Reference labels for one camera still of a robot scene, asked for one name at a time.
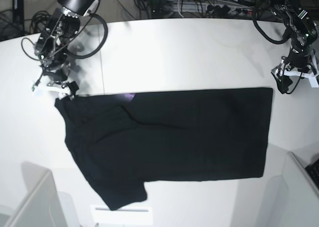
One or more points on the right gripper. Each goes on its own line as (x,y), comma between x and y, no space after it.
(58,74)

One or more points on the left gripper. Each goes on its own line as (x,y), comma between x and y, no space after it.
(304,61)

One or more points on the black T-shirt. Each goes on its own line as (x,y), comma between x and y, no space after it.
(120,142)

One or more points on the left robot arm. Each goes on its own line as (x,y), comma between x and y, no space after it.
(303,33)

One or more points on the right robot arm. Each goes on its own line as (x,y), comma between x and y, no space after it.
(51,48)

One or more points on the black keyboard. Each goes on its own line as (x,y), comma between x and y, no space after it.
(313,171)

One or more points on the grey partition left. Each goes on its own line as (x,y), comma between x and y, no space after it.
(29,198)

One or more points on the grey partition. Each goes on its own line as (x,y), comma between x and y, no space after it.
(29,198)
(290,199)

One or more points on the grey partition right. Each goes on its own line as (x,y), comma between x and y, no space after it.
(290,199)

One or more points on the white slotted panel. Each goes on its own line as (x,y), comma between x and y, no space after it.
(139,216)

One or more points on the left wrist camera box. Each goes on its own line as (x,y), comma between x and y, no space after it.
(314,81)

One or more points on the black stand post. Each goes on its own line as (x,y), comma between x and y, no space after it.
(18,16)

